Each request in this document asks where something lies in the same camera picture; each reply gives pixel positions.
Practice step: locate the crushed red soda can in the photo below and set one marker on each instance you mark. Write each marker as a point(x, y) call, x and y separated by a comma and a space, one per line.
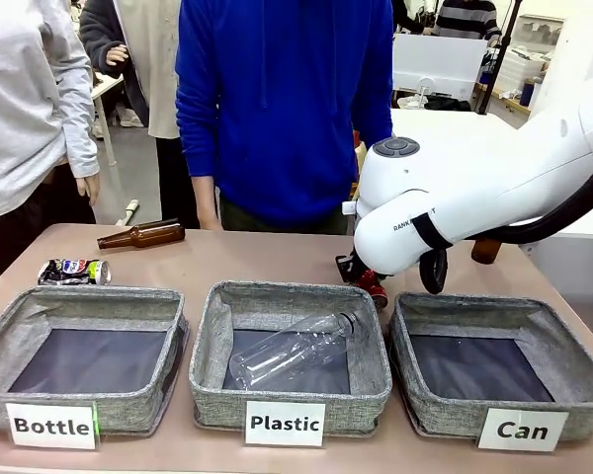
point(378, 291)

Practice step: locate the brown glass beer bottle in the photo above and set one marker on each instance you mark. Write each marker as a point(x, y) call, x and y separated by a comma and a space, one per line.
point(148, 235)
point(485, 251)

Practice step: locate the crushed Pepsi can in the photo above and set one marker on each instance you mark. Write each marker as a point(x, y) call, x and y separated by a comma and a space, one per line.
point(74, 271)

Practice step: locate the blue hoodie person right forearm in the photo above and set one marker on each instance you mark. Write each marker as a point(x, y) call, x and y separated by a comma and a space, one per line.
point(205, 202)

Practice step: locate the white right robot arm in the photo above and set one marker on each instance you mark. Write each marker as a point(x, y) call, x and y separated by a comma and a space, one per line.
point(474, 168)

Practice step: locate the grey fabric basket Plastic label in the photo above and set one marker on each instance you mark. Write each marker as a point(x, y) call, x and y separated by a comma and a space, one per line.
point(212, 345)

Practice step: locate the grey fabric basket Can label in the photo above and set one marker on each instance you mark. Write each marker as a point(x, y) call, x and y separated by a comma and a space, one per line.
point(479, 365)

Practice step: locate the white Can label card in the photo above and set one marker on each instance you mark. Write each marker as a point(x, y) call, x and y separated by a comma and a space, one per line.
point(522, 430)

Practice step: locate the grey fabric basket Bottle label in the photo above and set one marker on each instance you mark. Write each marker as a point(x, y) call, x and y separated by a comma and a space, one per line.
point(84, 360)

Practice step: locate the grey sweatshirt person left hand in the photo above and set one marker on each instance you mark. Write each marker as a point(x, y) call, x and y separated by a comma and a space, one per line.
point(88, 187)

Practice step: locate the beige coat person hand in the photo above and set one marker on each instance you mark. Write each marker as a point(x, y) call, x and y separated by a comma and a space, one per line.
point(116, 55)

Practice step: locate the clear plastic bottle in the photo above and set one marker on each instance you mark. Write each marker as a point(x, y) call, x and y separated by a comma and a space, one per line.
point(286, 353)

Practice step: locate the white Plastic label card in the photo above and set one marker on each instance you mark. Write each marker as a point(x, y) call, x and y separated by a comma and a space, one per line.
point(285, 423)

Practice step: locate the person in blue hoodie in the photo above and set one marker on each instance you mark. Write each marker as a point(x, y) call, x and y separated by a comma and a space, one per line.
point(277, 108)

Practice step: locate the large white background table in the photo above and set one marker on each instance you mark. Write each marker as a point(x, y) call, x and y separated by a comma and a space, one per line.
point(449, 126)

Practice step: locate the black bag on table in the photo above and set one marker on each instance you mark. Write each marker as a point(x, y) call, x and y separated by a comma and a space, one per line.
point(447, 102)

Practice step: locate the white panel board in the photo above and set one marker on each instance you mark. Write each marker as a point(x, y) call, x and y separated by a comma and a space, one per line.
point(440, 64)

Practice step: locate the white tube on floor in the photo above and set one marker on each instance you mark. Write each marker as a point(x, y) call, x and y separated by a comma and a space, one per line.
point(128, 211)

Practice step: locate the dark blue drink bottle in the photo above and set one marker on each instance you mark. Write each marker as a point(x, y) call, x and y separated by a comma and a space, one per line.
point(526, 94)

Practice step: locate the black tripod pole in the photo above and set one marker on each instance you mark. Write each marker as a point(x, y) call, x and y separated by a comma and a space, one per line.
point(496, 59)

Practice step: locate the white sneaker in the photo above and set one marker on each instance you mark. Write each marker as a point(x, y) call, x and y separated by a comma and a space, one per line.
point(130, 118)

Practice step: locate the clear storage box stack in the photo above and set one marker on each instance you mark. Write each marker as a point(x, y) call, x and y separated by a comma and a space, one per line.
point(521, 66)

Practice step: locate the person in striped sweater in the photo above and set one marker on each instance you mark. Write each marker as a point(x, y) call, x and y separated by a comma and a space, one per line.
point(467, 20)

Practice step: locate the white background table leg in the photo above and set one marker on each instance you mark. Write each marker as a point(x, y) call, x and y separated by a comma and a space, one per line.
point(106, 128)

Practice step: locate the person in beige coat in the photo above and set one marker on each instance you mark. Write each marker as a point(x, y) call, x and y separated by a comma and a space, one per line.
point(148, 59)

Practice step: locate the white Bottle label card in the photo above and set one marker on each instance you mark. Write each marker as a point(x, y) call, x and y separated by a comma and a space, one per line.
point(52, 425)

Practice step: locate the person in grey sweatshirt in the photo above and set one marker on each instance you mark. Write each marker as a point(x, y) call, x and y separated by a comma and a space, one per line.
point(20, 99)

